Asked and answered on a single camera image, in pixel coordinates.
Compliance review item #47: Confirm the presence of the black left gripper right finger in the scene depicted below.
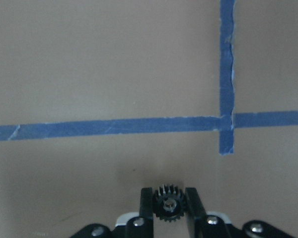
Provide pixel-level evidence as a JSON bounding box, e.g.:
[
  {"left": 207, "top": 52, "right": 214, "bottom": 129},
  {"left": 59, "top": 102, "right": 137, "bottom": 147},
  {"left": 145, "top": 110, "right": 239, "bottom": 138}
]
[{"left": 185, "top": 187, "right": 292, "bottom": 238}]

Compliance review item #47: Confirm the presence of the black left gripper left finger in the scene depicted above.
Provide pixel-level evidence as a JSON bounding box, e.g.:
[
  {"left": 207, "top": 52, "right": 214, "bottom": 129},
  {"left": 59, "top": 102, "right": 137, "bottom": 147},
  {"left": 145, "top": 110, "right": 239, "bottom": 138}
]
[{"left": 72, "top": 187, "right": 153, "bottom": 238}]

